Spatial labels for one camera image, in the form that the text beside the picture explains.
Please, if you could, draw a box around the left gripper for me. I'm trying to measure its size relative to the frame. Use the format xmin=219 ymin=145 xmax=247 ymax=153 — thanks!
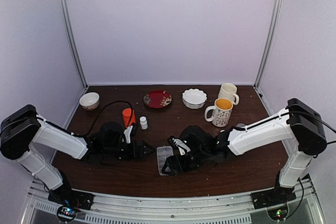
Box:
xmin=103 ymin=140 xmax=155 ymax=161

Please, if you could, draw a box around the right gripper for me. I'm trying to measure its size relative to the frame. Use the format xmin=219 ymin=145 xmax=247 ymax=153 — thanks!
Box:
xmin=162 ymin=147 xmax=210 ymax=176

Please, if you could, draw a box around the clear plastic pill organizer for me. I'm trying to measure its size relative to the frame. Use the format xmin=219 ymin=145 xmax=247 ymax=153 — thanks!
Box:
xmin=156 ymin=146 xmax=173 ymax=176

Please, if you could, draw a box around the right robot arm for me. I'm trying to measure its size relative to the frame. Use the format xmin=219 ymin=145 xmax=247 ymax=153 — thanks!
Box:
xmin=161 ymin=98 xmax=327 ymax=204

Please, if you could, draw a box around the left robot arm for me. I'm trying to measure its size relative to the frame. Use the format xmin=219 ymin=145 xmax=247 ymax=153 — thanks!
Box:
xmin=1 ymin=104 xmax=154 ymax=205

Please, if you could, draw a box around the orange pill bottle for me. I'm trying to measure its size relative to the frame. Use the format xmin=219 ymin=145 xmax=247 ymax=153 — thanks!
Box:
xmin=122 ymin=108 xmax=136 ymax=127

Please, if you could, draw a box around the red floral plate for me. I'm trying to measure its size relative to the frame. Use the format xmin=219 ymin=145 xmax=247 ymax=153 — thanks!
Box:
xmin=143 ymin=90 xmax=172 ymax=109

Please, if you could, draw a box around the white scalloped bowl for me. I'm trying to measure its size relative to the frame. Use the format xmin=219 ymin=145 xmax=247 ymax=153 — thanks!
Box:
xmin=182 ymin=89 xmax=207 ymax=110

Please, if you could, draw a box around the white floral mug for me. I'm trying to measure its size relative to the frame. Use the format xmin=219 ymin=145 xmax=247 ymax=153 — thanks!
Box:
xmin=204 ymin=98 xmax=234 ymax=127

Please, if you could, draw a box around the white ceramic bowl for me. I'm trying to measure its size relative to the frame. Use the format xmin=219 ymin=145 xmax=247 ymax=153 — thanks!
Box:
xmin=79 ymin=92 xmax=100 ymax=111

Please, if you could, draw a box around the cream ribbed mug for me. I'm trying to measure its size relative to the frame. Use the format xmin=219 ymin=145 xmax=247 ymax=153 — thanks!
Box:
xmin=218 ymin=83 xmax=239 ymax=105

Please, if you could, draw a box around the left round circuit board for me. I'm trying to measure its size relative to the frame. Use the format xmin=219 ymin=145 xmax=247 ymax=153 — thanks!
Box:
xmin=56 ymin=206 xmax=78 ymax=222

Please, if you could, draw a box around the round circuit board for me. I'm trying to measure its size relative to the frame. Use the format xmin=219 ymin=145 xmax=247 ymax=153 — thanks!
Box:
xmin=56 ymin=206 xmax=78 ymax=222
xmin=267 ymin=206 xmax=289 ymax=221

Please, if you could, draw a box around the right round circuit board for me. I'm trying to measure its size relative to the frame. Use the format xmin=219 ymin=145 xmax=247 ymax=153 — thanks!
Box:
xmin=267 ymin=206 xmax=289 ymax=221

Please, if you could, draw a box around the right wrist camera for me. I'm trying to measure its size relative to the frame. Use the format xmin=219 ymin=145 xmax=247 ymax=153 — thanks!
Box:
xmin=167 ymin=136 xmax=191 ymax=155

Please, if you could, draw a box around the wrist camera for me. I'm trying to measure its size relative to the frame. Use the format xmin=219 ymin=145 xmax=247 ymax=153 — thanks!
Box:
xmin=123 ymin=123 xmax=138 ymax=144
xmin=167 ymin=136 xmax=191 ymax=155

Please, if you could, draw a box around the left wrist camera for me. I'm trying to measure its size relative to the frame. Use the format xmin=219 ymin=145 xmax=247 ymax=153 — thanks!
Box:
xmin=123 ymin=123 xmax=138 ymax=144

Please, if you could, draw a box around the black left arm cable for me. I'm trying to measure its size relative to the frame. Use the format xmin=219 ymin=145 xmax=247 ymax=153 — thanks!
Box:
xmin=70 ymin=100 xmax=136 ymax=138

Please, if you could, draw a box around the front aluminium rail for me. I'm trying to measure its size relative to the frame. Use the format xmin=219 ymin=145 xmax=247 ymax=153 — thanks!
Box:
xmin=27 ymin=179 xmax=325 ymax=224

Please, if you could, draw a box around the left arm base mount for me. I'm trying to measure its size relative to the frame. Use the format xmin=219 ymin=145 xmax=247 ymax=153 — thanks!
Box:
xmin=48 ymin=171 xmax=94 ymax=210

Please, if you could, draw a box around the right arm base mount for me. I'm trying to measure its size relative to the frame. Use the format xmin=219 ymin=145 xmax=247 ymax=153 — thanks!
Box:
xmin=251 ymin=176 xmax=296 ymax=209

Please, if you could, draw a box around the left aluminium frame post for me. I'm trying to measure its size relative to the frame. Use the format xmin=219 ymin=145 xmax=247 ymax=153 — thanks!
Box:
xmin=60 ymin=0 xmax=88 ymax=90

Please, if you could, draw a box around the aluminium frame post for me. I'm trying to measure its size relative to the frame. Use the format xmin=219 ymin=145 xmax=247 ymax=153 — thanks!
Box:
xmin=60 ymin=0 xmax=88 ymax=90
xmin=254 ymin=0 xmax=283 ymax=89

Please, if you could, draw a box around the right aluminium frame post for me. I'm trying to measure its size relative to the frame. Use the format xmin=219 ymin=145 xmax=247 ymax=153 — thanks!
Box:
xmin=254 ymin=0 xmax=283 ymax=89

